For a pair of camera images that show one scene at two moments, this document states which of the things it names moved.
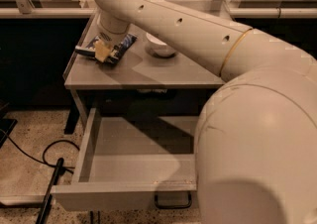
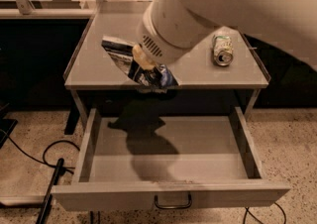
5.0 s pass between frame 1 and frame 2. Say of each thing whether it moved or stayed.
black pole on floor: stayed
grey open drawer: stayed
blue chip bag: moved
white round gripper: moved
